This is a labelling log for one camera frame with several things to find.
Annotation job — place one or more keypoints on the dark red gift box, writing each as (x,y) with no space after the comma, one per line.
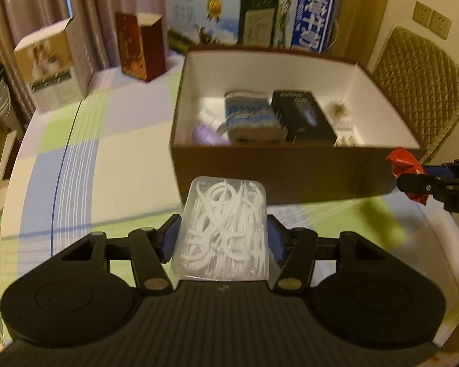
(137,46)

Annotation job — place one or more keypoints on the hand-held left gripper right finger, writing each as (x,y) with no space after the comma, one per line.
(276,239)

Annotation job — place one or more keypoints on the purple bottle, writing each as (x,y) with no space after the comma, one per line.
(208,135)

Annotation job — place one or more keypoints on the brown cardboard storage box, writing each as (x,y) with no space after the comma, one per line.
(290,172)

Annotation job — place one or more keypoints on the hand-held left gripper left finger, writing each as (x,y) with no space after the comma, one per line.
(167,239)

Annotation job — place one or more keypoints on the bag of cotton swabs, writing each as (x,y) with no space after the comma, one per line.
(342,122)

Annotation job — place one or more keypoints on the black shaver box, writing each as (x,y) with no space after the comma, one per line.
(304,116)

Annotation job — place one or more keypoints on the quilted tan chair cushion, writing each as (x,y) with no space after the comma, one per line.
(420,84)

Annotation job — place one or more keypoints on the clear plastic cup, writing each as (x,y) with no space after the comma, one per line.
(209,116)

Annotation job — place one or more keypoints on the clear box of floss picks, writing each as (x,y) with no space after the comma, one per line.
(222,229)

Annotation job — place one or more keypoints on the striped knitted sock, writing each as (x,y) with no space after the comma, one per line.
(252,116)

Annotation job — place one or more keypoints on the white printed product box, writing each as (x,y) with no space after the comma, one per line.
(49,68)

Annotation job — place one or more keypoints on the red plastic packet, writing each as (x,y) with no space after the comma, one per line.
(403,160)

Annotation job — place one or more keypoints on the beige wall socket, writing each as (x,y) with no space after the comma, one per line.
(422,13)
(440,23)

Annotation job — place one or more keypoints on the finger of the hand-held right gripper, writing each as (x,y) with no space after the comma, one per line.
(440,170)
(419,187)

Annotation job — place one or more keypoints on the blue milk carton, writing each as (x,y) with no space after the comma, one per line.
(310,19)

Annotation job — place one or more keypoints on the plaid tablecloth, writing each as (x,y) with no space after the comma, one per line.
(111,176)

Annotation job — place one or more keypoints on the white and green milk carton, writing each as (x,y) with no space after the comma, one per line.
(199,11)

